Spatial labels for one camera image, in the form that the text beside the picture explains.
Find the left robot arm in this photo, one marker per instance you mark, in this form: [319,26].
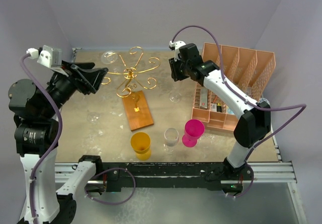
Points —
[38,129]

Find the yellow plastic goblet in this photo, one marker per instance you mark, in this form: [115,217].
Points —
[140,142]

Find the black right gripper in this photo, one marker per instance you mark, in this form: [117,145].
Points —
[175,74]

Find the clear wine glass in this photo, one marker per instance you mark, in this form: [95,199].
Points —
[109,57]
[175,94]
[171,136]

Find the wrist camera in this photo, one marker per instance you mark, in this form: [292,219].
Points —
[174,46]
[50,57]

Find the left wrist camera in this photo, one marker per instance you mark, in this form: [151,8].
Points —
[50,57]

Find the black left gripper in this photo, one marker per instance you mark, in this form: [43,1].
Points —
[90,78]

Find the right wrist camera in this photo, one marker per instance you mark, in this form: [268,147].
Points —
[174,46]

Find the peach plastic file organizer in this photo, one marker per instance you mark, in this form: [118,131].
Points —
[249,69]

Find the wooden rack base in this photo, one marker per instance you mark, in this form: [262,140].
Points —
[137,111]

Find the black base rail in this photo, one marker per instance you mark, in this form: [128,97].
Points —
[213,176]

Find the gold wire glass rack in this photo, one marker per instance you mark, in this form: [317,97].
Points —
[130,73]

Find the magenta plastic goblet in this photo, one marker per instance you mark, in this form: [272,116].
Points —
[193,130]

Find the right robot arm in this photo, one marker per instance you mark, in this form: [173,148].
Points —
[254,118]

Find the clear wine glass front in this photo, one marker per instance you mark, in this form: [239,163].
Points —
[171,136]

